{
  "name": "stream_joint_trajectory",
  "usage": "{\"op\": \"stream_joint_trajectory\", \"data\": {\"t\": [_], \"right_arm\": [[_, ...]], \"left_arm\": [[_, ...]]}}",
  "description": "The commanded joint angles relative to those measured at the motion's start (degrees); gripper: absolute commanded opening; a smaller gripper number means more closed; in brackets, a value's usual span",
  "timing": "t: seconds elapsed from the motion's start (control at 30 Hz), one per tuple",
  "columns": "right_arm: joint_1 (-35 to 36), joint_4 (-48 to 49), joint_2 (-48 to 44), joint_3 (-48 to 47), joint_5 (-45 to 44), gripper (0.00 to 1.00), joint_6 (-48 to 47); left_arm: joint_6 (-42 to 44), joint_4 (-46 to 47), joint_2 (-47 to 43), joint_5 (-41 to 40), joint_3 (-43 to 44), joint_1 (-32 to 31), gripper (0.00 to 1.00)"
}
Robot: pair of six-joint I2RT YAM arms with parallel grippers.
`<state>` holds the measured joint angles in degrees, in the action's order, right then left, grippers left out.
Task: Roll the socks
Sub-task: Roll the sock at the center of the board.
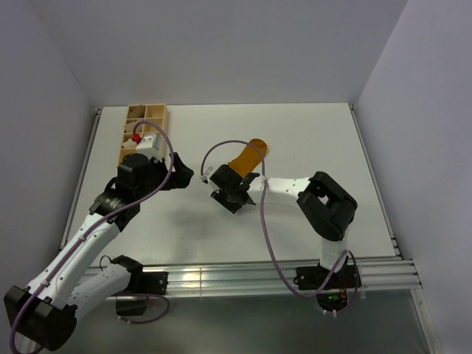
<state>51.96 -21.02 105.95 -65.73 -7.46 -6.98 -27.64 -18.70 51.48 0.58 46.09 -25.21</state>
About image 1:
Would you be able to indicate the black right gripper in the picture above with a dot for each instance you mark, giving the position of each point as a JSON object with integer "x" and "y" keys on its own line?
{"x": 219, "y": 197}

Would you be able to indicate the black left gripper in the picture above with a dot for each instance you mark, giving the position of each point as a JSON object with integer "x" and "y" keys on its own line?
{"x": 180, "y": 178}

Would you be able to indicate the mustard yellow striped sock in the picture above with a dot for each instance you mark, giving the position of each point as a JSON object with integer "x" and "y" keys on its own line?
{"x": 250, "y": 157}

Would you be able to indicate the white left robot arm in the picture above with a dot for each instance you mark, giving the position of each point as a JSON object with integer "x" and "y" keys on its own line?
{"x": 48, "y": 309}

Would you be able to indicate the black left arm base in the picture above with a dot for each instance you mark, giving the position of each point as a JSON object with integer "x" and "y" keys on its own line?
{"x": 147, "y": 294}

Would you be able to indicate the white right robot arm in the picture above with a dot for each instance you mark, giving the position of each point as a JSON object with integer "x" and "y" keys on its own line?
{"x": 326, "y": 205}

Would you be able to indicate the cream rolled sock lower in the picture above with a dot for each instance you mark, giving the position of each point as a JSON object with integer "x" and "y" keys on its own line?
{"x": 130, "y": 142}

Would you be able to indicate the cream rolled sock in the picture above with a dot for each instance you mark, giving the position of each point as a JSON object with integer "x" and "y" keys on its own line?
{"x": 130, "y": 142}
{"x": 133, "y": 126}
{"x": 136, "y": 112}

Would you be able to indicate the wooden compartment organizer box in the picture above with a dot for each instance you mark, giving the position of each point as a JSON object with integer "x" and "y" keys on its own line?
{"x": 145, "y": 125}

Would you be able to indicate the cream rolled sock middle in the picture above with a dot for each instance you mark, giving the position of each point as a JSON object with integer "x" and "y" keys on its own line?
{"x": 133, "y": 126}

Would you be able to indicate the cream rolled sock top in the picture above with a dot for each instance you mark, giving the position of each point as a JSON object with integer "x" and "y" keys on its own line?
{"x": 136, "y": 112}

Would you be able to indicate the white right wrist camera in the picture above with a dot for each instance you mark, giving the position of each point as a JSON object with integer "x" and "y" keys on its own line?
{"x": 205, "y": 176}

